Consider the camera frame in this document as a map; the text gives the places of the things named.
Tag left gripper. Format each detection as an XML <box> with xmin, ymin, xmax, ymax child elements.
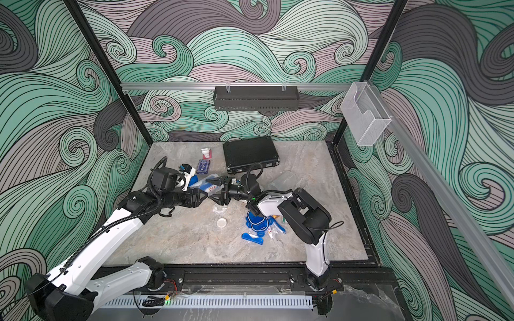
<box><xmin>161</xmin><ymin>186</ymin><xmax>207</xmax><ymax>210</ymax></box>

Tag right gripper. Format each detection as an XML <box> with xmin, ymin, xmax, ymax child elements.
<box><xmin>207</xmin><ymin>177</ymin><xmax>254</xmax><ymax>207</ymax></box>

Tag blue-lid container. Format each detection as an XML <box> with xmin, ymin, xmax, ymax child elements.
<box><xmin>267</xmin><ymin>171</ymin><xmax>299</xmax><ymax>191</ymax></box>
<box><xmin>190</xmin><ymin>174</ymin><xmax>222</xmax><ymax>195</ymax></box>

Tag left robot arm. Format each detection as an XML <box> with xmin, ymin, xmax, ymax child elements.
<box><xmin>25</xmin><ymin>188</ymin><xmax>208</xmax><ymax>320</ymax></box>

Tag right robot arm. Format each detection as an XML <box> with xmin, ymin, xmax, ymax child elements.
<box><xmin>207</xmin><ymin>174</ymin><xmax>331</xmax><ymax>291</ymax></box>

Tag dark blue small box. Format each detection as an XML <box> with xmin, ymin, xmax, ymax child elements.
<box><xmin>196</xmin><ymin>159</ymin><xmax>211</xmax><ymax>175</ymax></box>

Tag round white soap disc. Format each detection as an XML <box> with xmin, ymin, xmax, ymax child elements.
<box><xmin>216</xmin><ymin>217</ymin><xmax>228</xmax><ymax>228</ymax></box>

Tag black hard case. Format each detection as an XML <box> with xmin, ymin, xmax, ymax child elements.
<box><xmin>222</xmin><ymin>136</ymin><xmax>280</xmax><ymax>174</ymax></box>

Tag small pink-capped bottle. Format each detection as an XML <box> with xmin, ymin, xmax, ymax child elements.
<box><xmin>202</xmin><ymin>148</ymin><xmax>212</xmax><ymax>160</ymax></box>

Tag toothpaste and brush packet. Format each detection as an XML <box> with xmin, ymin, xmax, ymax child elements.
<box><xmin>267</xmin><ymin>217</ymin><xmax>286</xmax><ymax>239</ymax></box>

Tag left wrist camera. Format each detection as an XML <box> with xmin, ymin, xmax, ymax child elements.
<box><xmin>151</xmin><ymin>164</ymin><xmax>196</xmax><ymax>193</ymax></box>

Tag black wall shelf tray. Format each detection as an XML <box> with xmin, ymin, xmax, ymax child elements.
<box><xmin>213</xmin><ymin>86</ymin><xmax>300</xmax><ymax>112</ymax></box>

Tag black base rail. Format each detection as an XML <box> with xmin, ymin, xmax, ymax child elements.
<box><xmin>164</xmin><ymin>261</ymin><xmax>396</xmax><ymax>292</ymax></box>

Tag white slotted cable duct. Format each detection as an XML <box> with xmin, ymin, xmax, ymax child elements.
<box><xmin>100</xmin><ymin>295</ymin><xmax>314</xmax><ymax>310</ymax></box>

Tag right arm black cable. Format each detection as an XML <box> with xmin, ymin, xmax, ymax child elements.
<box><xmin>244</xmin><ymin>162</ymin><xmax>346</xmax><ymax>234</ymax></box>

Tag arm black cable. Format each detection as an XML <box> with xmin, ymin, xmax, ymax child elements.
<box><xmin>244</xmin><ymin>162</ymin><xmax>346</xmax><ymax>234</ymax></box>
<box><xmin>59</xmin><ymin>156</ymin><xmax>177</xmax><ymax>274</ymax></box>

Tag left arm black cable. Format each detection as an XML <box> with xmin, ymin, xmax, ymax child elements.
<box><xmin>59</xmin><ymin>156</ymin><xmax>177</xmax><ymax>274</ymax></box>

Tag clear acrylic wall holder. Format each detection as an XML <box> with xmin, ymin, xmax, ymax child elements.
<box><xmin>341</xmin><ymin>82</ymin><xmax>391</xmax><ymax>147</ymax></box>

